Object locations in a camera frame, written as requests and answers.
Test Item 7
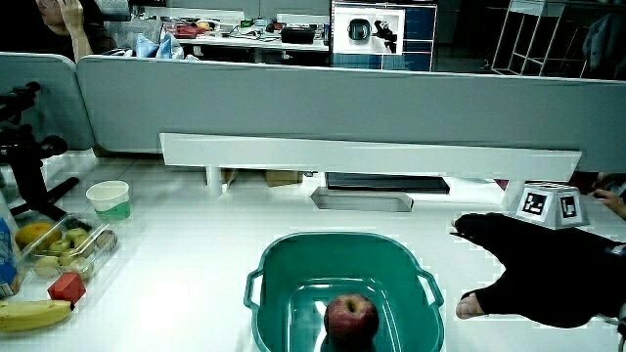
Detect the person's right hand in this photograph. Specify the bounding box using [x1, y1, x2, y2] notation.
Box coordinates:
[450, 182, 626, 330]

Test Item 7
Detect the red apple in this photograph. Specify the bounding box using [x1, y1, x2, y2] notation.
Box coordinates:
[323, 292, 380, 347]

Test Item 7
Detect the green deep plastic plate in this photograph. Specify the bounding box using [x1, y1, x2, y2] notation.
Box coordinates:
[244, 231, 446, 352]

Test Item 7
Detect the black flat keyboard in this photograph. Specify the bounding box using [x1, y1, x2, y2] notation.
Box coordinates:
[325, 171, 451, 195]

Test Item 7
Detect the white flat box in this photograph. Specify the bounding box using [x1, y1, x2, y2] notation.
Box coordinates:
[310, 186, 415, 213]

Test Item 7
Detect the white desk riser shelf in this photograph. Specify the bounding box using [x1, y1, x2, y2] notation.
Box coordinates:
[158, 132, 583, 210]

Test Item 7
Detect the white metal rack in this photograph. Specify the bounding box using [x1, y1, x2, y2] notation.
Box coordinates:
[490, 0, 596, 78]

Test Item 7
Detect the grey partition panel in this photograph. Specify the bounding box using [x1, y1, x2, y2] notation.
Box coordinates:
[75, 54, 626, 174]
[0, 51, 96, 152]

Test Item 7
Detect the computer monitor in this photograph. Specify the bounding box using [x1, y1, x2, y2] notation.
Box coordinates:
[330, 1, 438, 73]

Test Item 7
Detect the brown cardboard box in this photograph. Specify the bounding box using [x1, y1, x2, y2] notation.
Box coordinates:
[263, 169, 305, 189]

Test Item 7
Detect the black bag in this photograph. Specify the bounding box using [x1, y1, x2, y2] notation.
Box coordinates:
[280, 25, 317, 46]

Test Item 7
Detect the white background desk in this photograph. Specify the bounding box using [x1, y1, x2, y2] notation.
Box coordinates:
[176, 34, 331, 53]

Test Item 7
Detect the white and green paper cup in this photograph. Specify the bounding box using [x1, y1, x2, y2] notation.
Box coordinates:
[85, 180, 132, 222]

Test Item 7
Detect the blue plastic bag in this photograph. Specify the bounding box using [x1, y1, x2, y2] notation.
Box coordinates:
[135, 31, 186, 61]

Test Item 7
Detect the clear plastic fruit container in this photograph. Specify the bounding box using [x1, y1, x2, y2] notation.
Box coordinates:
[19, 214, 120, 285]

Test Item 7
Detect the red cube block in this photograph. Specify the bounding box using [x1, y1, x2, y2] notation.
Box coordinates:
[47, 271, 87, 305]

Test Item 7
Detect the pile of small green fruits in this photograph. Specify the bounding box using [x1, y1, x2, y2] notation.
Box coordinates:
[32, 227, 97, 282]

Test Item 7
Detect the orange fruit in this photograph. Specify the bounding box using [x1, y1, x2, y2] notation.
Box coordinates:
[14, 221, 64, 251]

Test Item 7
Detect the yellow banana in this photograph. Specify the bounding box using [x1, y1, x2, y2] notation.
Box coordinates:
[0, 298, 74, 333]

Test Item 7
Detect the blue snack packet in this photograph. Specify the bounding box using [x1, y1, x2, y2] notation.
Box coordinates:
[0, 216, 22, 300]

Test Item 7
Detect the black camera tripod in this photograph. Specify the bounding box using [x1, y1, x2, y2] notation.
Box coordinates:
[0, 80, 80, 222]

